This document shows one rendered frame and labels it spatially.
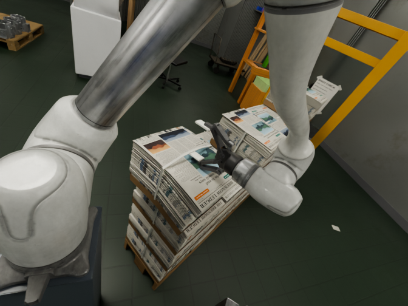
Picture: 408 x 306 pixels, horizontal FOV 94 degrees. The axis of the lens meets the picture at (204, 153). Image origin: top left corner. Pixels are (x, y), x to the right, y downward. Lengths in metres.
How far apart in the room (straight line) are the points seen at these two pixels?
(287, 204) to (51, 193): 0.54
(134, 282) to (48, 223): 1.25
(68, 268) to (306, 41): 0.64
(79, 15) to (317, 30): 3.19
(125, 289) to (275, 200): 1.27
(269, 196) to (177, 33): 0.46
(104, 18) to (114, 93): 2.90
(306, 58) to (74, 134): 0.47
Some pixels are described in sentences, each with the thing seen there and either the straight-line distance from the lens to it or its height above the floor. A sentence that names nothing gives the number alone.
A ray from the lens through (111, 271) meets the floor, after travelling 1.65.
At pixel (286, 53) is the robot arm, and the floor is 1.56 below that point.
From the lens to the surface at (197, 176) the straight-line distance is 0.73.
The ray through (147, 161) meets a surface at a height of 1.02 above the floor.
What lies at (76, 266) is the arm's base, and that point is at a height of 1.02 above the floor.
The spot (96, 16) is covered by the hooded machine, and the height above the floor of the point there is 0.88.
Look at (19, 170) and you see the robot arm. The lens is 0.43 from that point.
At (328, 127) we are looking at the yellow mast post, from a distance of 2.18.
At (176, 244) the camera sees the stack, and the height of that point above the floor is 0.70.
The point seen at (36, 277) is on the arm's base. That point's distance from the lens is 0.59.
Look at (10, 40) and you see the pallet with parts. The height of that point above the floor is 0.14.
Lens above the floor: 1.58
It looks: 38 degrees down
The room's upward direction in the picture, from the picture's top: 25 degrees clockwise
